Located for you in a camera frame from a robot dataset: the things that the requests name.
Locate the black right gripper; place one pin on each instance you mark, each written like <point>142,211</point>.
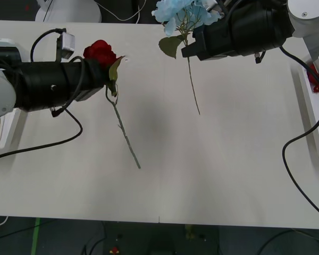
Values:
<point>218,40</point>

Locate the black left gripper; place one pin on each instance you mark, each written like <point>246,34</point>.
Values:
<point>79,79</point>

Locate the red rose with olive leaves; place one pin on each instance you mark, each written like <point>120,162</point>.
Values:
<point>101,51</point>

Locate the red rose with dark-green leaves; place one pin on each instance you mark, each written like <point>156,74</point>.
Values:
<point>311,74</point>

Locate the silver and black left arm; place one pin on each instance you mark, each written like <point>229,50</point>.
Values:
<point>40,85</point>

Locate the silver and black right arm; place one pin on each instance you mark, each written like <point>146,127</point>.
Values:
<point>260,29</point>

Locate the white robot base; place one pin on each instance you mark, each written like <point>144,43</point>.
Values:
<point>77,13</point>

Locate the shallow white box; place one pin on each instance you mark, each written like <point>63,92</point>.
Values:
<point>8,130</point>
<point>315,127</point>

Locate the green floor tape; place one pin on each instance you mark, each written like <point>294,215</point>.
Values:
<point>34,236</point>

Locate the small red and yellow object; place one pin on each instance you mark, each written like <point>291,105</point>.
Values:
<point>114,250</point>

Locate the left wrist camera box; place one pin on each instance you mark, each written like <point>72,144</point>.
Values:
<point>67,43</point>

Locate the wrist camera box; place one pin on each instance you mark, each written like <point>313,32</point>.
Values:
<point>67,43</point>
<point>214,5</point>

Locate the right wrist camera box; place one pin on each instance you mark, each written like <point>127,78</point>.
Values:
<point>214,5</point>

